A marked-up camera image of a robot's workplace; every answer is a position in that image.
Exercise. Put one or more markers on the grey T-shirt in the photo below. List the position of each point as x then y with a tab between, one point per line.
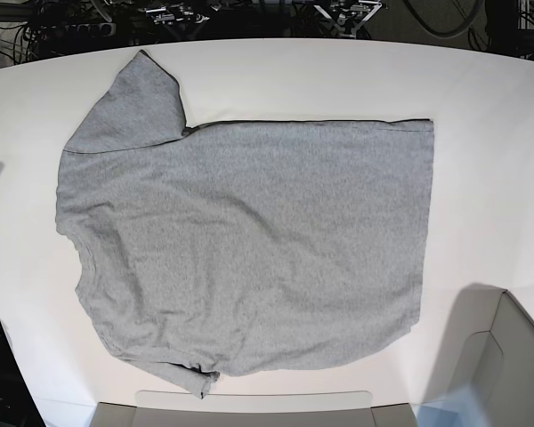
245	246

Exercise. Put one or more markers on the grey tray front centre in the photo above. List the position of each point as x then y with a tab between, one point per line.
158	408

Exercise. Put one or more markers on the black power strip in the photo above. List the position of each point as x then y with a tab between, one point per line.
81	30

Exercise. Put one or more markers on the grey bin right front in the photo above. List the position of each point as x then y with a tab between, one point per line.
484	371

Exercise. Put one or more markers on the black metal stand frame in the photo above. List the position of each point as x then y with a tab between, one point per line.
347	19

